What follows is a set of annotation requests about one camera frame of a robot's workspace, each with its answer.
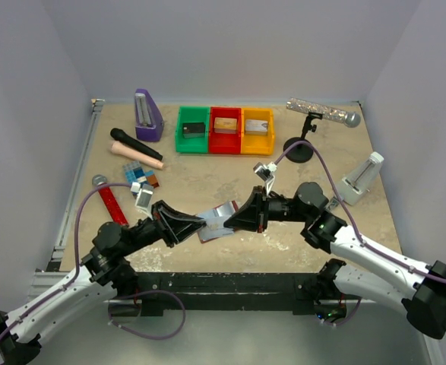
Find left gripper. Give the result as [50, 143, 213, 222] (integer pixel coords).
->
[122, 200, 207, 256]

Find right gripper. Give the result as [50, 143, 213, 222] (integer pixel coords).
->
[225, 186, 312, 233]

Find red leather card holder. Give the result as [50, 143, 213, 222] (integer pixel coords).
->
[198, 200, 239, 243]

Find blue credit card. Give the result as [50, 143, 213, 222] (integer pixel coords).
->
[198, 210, 234, 243]

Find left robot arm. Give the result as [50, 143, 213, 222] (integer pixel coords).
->
[0, 201, 206, 364]

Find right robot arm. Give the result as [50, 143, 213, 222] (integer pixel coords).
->
[223, 182, 446, 339]

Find silver card stack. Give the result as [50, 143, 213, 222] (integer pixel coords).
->
[245, 119, 269, 135]

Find gold card stack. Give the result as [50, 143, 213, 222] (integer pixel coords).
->
[214, 117, 238, 134]

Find black card stack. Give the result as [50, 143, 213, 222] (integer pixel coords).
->
[182, 122, 206, 139]

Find red glitter microphone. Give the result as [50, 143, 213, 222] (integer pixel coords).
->
[92, 174, 128, 226]

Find blue toy brick block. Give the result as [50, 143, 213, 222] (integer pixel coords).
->
[122, 161, 160, 189]

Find yellow plastic bin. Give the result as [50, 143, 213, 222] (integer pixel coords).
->
[241, 107, 275, 156]

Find black microphone stand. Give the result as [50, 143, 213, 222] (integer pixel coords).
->
[283, 113, 323, 163]

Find red plastic bin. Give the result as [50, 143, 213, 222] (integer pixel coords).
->
[208, 106, 242, 154]

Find pink microphone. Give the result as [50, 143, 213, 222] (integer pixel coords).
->
[109, 141, 164, 170]

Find green plastic bin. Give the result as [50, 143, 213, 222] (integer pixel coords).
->
[175, 106, 210, 154]

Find purple metronome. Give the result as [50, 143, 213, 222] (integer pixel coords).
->
[134, 88, 164, 142]

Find black microphone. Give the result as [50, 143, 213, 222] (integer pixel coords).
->
[110, 128, 163, 161]

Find white metronome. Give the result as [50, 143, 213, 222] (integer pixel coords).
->
[336, 151, 384, 206]

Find silver glitter microphone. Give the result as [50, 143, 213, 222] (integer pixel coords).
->
[286, 97, 361, 128]

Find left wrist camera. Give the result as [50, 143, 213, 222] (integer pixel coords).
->
[131, 182, 153, 218]

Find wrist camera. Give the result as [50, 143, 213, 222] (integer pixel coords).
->
[253, 162, 277, 196]
[131, 182, 153, 218]

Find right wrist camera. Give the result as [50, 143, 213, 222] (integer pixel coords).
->
[253, 162, 277, 196]

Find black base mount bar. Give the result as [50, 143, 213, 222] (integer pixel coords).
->
[114, 272, 356, 316]

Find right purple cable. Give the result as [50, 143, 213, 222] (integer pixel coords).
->
[274, 140, 446, 328]

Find purple cable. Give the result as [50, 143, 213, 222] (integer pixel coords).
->
[274, 140, 446, 328]
[0, 182, 188, 365]

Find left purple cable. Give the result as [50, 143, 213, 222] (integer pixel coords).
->
[0, 182, 188, 365]

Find aluminium frame rail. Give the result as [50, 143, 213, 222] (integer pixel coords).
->
[27, 99, 106, 301]

